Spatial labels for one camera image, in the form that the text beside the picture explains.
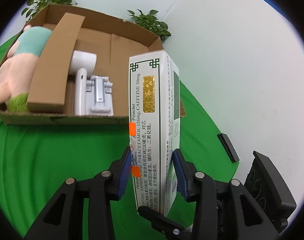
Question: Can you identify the white grey folding stand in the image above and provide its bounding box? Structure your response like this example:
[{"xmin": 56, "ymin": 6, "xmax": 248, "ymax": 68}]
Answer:
[{"xmin": 85, "ymin": 75, "xmax": 113, "ymax": 116}]

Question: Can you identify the long brown cardboard box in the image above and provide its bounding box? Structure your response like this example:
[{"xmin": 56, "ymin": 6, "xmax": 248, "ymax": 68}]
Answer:
[{"xmin": 27, "ymin": 13, "xmax": 85, "ymax": 113}]

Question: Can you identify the pig plush toy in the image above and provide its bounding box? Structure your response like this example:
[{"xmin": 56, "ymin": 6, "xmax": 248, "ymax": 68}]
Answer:
[{"xmin": 0, "ymin": 25, "xmax": 52, "ymax": 112}]

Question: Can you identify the white green medicine box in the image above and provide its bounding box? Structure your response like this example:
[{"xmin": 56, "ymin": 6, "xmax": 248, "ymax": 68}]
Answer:
[{"xmin": 128, "ymin": 50, "xmax": 181, "ymax": 216}]

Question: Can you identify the white hair dryer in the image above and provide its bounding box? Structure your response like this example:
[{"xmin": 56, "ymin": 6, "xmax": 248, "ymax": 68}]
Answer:
[{"xmin": 68, "ymin": 50, "xmax": 97, "ymax": 115}]

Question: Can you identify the right potted green plant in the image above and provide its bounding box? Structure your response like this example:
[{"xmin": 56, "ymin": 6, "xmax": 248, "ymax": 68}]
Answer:
[{"xmin": 128, "ymin": 9, "xmax": 172, "ymax": 43}]

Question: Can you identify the potted green plant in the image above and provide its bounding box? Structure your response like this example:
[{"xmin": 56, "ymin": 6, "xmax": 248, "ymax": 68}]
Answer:
[
  {"xmin": 21, "ymin": 0, "xmax": 78, "ymax": 22},
  {"xmin": 128, "ymin": 9, "xmax": 172, "ymax": 43}
]

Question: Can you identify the left potted green plant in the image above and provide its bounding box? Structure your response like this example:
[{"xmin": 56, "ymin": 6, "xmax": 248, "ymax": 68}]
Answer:
[{"xmin": 21, "ymin": 0, "xmax": 78, "ymax": 22}]

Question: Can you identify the black wall-mounted bar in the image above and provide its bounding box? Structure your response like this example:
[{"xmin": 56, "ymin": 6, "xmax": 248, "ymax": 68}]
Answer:
[{"xmin": 217, "ymin": 133, "xmax": 240, "ymax": 163}]

